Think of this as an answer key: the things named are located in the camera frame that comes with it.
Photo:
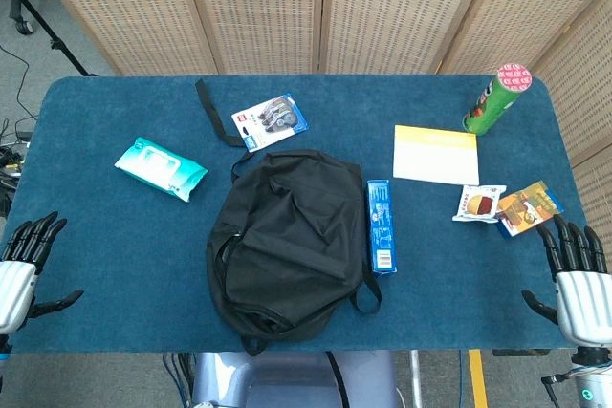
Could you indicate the green chips can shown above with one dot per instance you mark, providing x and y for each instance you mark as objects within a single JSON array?
[{"x": 490, "y": 104}]

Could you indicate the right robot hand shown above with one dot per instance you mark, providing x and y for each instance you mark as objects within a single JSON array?
[{"x": 585, "y": 303}]

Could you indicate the black chair caster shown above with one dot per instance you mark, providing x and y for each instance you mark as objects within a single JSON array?
[{"x": 22, "y": 26}]

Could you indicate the yellow white paper pad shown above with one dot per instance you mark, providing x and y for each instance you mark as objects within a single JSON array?
[{"x": 435, "y": 159}]

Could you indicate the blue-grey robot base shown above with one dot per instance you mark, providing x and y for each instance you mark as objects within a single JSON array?
[{"x": 287, "y": 379}]

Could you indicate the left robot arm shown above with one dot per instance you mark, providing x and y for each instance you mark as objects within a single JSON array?
[{"x": 3, "y": 355}]

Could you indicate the yellow floor tape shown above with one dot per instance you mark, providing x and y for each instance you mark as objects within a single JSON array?
[{"x": 477, "y": 379}]

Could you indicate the white snack packet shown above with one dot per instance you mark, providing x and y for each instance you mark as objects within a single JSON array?
[{"x": 478, "y": 205}]

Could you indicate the black tripod stand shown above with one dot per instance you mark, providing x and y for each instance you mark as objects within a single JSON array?
[{"x": 57, "y": 45}]

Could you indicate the white metal pole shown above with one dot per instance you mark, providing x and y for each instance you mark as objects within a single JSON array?
[{"x": 416, "y": 379}]

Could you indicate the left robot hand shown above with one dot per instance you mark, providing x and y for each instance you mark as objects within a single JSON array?
[{"x": 14, "y": 279}]

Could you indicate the orange snack packet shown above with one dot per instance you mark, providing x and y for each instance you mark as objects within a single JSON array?
[{"x": 526, "y": 209}]

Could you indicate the blue blister card pack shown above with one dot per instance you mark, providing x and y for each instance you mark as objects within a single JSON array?
[{"x": 270, "y": 119}]

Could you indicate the blue cardboard box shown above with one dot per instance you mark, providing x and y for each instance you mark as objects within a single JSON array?
[{"x": 381, "y": 226}]

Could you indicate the blue table mat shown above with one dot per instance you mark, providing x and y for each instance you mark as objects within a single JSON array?
[{"x": 119, "y": 260}]

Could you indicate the teal wet wipes pack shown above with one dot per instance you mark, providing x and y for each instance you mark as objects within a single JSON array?
[{"x": 158, "y": 166}]

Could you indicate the black backpack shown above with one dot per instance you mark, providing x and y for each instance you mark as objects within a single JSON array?
[{"x": 287, "y": 236}]

